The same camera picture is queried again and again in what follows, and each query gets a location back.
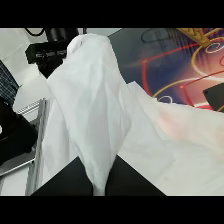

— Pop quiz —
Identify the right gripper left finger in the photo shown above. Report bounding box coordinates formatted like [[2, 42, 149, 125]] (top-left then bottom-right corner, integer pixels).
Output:
[[31, 155, 95, 197]]

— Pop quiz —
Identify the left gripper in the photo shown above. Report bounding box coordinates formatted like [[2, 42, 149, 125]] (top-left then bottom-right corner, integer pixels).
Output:
[[25, 41, 73, 80]]

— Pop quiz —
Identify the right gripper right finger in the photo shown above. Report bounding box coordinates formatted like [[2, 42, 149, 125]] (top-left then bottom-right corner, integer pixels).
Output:
[[105, 154, 166, 197]]

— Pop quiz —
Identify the white shirt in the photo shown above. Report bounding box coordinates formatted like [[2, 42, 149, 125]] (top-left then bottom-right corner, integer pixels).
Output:
[[39, 33, 224, 197]]

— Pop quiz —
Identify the black cable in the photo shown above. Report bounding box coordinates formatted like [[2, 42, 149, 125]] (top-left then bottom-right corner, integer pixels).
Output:
[[23, 28, 46, 38]]

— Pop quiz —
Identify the silver frame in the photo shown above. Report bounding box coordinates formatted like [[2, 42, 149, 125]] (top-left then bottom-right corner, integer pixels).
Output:
[[0, 98, 52, 197]]

